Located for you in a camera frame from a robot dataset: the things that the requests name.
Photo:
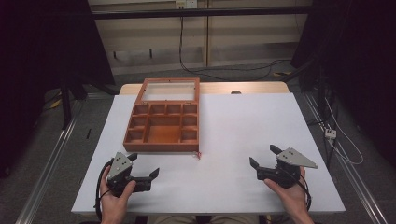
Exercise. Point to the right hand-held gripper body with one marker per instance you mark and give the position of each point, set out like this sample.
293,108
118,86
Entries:
289,161

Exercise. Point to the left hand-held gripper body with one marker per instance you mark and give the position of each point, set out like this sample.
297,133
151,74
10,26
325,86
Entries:
119,167

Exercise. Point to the person's right hand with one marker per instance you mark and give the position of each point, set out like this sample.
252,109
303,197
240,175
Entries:
289,196

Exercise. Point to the person's left hand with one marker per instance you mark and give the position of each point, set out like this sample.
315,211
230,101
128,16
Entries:
115,202

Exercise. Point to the white table cover board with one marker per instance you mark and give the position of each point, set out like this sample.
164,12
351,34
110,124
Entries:
230,140

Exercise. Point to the wooden compartment box with glass lid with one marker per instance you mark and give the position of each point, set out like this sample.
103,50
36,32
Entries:
163,133

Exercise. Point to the white power strip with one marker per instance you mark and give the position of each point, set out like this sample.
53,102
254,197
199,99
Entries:
330,133

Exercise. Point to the light wooden table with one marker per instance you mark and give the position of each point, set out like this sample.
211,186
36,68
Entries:
243,87

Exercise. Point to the yellow tape strip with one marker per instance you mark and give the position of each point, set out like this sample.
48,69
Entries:
56,103
281,74

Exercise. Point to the black metal stand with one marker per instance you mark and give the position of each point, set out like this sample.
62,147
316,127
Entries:
66,102

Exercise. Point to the black curtain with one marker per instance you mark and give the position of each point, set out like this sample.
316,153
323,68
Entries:
355,56
40,62

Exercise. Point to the black horizontal bar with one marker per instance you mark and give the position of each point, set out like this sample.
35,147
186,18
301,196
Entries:
199,12

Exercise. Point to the aluminium floor rail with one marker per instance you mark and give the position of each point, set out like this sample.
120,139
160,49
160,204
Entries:
351,168
49,161

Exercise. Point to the white wall socket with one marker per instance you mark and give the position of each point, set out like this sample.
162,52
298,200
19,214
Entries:
186,3

